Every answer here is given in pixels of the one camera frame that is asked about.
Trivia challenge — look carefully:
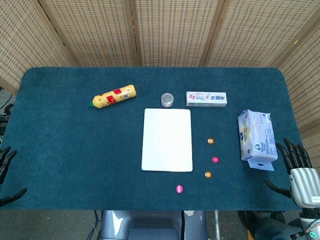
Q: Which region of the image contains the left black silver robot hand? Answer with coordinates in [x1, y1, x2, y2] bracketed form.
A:
[0, 146, 28, 208]

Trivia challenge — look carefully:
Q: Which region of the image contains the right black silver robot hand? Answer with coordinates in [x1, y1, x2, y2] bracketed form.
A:
[264, 138, 320, 208]

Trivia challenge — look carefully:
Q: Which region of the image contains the white toothpaste box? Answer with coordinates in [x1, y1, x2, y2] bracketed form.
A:
[185, 91, 228, 108]

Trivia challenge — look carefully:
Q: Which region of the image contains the pale blue tissue pack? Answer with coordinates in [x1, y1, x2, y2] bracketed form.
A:
[237, 109, 279, 172]

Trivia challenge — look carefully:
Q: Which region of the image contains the dark teal table cloth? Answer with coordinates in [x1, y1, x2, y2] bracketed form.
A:
[0, 66, 318, 211]

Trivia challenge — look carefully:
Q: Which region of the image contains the metal table leg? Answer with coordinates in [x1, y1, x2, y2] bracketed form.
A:
[213, 210, 221, 240]

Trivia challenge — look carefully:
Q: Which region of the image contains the yellow bottle with green cap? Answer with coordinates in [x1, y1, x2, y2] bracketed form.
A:
[88, 84, 137, 110]

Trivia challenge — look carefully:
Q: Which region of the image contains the white magnetic board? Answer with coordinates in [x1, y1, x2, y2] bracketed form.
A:
[141, 107, 194, 173]

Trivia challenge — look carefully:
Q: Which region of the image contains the grey blue robot torso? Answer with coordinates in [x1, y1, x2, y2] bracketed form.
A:
[99, 209, 208, 240]

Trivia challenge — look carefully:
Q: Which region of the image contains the small round clear jar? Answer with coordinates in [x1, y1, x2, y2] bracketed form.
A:
[160, 92, 175, 108]

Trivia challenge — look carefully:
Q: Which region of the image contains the woven bamboo folding screen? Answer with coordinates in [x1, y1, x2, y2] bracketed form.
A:
[0, 0, 320, 171]

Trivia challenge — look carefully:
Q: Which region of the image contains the black cable bundle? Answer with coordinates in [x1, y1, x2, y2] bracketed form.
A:
[0, 86, 15, 131]

